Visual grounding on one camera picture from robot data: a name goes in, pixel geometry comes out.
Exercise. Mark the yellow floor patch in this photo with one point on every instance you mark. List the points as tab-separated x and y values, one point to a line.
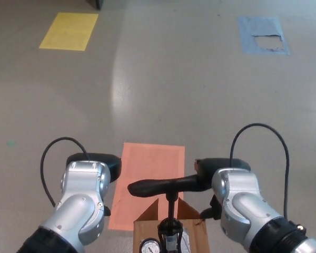
68	31

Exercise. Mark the black floor air pump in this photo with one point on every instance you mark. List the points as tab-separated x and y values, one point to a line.
163	187

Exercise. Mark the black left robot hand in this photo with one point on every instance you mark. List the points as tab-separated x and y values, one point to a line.
105	159

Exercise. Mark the torn blue floor patch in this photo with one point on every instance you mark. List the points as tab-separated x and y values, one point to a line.
250	27

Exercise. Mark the brown cardboard box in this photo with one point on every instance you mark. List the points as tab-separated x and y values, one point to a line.
197	237

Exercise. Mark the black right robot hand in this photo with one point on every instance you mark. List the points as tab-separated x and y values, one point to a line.
205	171

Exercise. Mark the orange floor patch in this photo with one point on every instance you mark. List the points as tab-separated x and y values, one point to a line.
150	163

